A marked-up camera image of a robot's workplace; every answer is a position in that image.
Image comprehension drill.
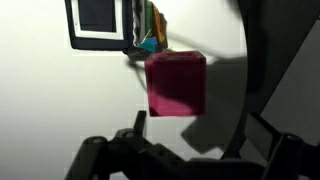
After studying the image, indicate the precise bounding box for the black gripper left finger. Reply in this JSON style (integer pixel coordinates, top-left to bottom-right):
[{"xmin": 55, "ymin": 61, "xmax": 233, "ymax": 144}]
[{"xmin": 65, "ymin": 110, "xmax": 188, "ymax": 180}]

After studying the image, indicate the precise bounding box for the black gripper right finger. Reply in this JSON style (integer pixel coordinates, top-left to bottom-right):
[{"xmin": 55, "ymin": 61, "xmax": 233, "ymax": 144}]
[{"xmin": 261, "ymin": 134, "xmax": 320, "ymax": 180}]

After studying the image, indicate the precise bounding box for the pink cube block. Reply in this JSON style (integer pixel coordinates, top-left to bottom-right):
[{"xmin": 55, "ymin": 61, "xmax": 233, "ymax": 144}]
[{"xmin": 144, "ymin": 51, "xmax": 206, "ymax": 117}]

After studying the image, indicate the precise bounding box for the orange green toy block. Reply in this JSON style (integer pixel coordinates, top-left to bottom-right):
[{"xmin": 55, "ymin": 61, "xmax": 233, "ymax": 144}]
[{"xmin": 144, "ymin": 0, "xmax": 166, "ymax": 47}]

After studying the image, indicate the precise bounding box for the white round table plate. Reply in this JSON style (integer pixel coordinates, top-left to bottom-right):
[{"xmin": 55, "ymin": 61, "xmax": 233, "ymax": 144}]
[{"xmin": 0, "ymin": 0, "xmax": 246, "ymax": 180}]

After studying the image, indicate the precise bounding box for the black white soft cube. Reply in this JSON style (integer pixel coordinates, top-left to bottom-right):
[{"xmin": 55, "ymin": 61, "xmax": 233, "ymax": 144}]
[{"xmin": 64, "ymin": 0, "xmax": 144, "ymax": 54}]

